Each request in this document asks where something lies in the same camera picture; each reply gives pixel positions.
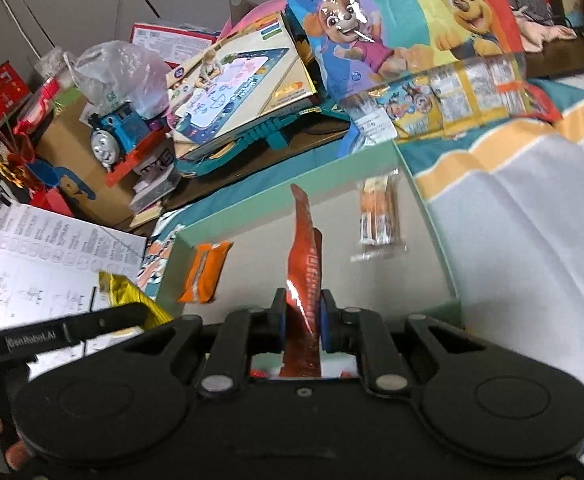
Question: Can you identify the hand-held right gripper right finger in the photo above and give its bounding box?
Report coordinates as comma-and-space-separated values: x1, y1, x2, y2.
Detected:
321, 290, 483, 397

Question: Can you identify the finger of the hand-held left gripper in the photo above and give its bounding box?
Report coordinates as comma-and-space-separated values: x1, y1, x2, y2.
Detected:
69, 302, 151, 343

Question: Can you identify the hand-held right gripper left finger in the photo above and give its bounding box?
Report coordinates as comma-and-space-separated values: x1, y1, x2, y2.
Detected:
137, 287, 289, 399

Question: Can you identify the yellow snack packet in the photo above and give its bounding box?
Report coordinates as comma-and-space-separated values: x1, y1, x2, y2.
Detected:
97, 270, 173, 327

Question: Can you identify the red snack packet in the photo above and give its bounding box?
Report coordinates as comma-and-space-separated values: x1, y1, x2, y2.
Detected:
281, 183, 323, 380

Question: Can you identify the green cardboard box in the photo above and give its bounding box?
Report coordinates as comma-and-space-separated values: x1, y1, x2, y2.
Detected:
156, 139, 466, 382

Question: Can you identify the printed instruction sheet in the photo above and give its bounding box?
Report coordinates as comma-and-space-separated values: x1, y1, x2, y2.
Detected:
0, 199, 149, 361

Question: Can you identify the orange snack packet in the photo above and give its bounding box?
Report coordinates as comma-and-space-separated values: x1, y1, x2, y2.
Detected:
177, 241, 235, 305

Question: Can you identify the clear wrapped bread packet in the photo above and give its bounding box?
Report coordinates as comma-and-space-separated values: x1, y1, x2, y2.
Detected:
351, 172, 409, 263

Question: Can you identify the red paper bag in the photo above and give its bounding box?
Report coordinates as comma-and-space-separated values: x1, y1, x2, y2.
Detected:
29, 187, 75, 217

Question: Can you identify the stack of books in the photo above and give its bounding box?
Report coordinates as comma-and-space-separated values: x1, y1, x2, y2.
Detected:
128, 159, 183, 228

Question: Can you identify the brown cardboard box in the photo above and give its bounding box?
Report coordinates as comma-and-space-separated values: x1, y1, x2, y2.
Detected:
36, 94, 139, 227

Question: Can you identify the teal plastic toy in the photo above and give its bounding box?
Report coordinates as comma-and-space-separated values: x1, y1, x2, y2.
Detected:
172, 102, 351, 178

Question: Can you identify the blue toy train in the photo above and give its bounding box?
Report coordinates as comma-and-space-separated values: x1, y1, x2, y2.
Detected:
88, 100, 165, 167

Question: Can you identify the red shiny decoration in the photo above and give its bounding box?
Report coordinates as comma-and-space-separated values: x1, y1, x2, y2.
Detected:
0, 77, 75, 196

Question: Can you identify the drawing mat toy box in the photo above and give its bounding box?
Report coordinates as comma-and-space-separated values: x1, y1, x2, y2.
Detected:
165, 12, 319, 157

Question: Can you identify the crumpled translucent plastic bag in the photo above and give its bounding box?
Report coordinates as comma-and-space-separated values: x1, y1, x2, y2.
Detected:
73, 40, 171, 117

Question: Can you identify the small clear plastic bag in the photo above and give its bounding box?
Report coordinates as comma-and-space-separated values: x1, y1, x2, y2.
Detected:
36, 46, 77, 83

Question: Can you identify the cartoon puppy snack bag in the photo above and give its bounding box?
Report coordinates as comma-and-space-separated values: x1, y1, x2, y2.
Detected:
271, 0, 563, 147

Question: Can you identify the red and white box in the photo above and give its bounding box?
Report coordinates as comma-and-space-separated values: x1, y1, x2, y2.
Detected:
130, 22, 221, 50

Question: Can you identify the pink cloth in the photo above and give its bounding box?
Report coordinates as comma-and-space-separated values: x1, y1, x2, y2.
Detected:
516, 6, 578, 54

